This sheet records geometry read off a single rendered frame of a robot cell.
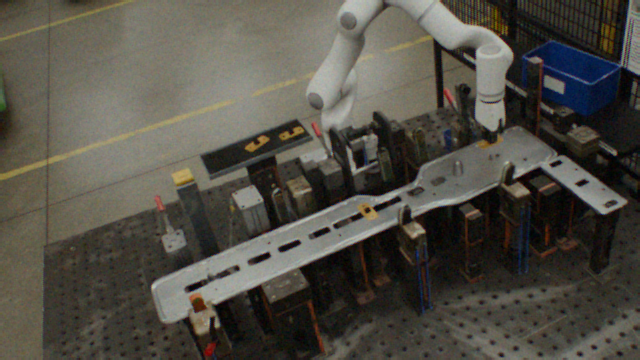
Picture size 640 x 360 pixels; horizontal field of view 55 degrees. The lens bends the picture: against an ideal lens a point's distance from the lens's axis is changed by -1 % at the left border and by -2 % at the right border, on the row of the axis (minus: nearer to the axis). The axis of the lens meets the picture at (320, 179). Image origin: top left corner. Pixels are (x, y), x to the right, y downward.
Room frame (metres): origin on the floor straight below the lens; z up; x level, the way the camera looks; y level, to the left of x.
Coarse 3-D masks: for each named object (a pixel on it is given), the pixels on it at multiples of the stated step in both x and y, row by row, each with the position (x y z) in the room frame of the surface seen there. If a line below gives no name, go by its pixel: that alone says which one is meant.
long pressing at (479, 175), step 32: (512, 128) 1.76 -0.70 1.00; (448, 160) 1.66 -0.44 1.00; (480, 160) 1.63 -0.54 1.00; (512, 160) 1.59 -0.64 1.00; (544, 160) 1.56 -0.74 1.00; (448, 192) 1.50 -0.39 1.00; (480, 192) 1.48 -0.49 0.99; (288, 224) 1.51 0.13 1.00; (320, 224) 1.48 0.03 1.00; (352, 224) 1.45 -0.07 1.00; (384, 224) 1.42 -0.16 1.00; (224, 256) 1.43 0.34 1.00; (256, 256) 1.40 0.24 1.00; (288, 256) 1.37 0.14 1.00; (320, 256) 1.35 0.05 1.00; (160, 288) 1.35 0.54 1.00; (224, 288) 1.29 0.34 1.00
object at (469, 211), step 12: (468, 204) 1.44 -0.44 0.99; (468, 216) 1.39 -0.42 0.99; (480, 216) 1.38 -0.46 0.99; (468, 228) 1.38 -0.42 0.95; (480, 228) 1.38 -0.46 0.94; (468, 240) 1.38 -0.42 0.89; (480, 240) 1.38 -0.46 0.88; (468, 252) 1.39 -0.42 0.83; (468, 264) 1.39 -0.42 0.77; (480, 264) 1.38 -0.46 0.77; (468, 276) 1.39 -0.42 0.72; (480, 276) 1.38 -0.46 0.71
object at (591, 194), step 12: (564, 156) 1.56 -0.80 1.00; (552, 168) 1.51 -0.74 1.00; (564, 168) 1.50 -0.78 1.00; (576, 168) 1.49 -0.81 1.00; (564, 180) 1.44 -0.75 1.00; (576, 180) 1.43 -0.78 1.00; (588, 180) 1.42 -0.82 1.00; (576, 192) 1.38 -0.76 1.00; (588, 192) 1.37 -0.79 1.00; (600, 192) 1.36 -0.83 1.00; (612, 192) 1.35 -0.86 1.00; (588, 204) 1.32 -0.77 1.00; (600, 204) 1.31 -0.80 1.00; (624, 204) 1.29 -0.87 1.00
